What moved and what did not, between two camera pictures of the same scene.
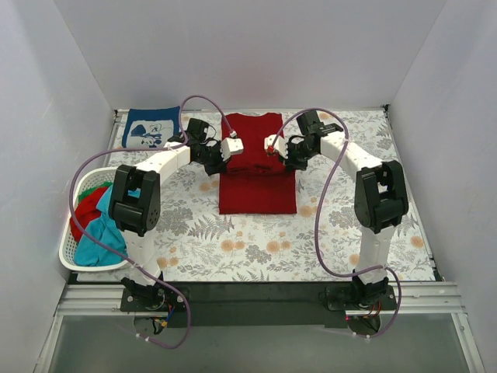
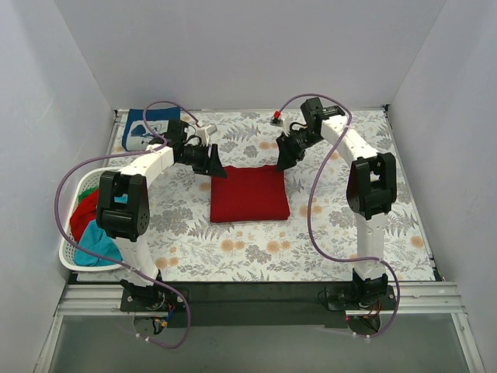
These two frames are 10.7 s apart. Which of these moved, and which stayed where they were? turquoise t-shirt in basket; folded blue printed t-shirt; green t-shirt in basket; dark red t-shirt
Moved: dark red t-shirt
Stayed: turquoise t-shirt in basket; folded blue printed t-shirt; green t-shirt in basket
